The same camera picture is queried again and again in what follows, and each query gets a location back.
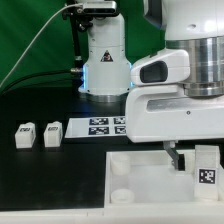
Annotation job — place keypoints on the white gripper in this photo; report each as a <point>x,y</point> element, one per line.
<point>178,95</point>

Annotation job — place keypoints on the white square tabletop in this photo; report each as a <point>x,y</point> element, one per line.
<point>135,178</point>

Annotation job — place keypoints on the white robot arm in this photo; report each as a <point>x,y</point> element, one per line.
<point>109,73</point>

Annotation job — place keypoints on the white marker sheet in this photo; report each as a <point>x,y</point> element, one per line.
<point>96,127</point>

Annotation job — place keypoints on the black camera on mount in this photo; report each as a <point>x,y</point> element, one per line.
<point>91,8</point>

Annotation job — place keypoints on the black camera pole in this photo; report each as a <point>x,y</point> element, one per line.
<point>76,44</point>

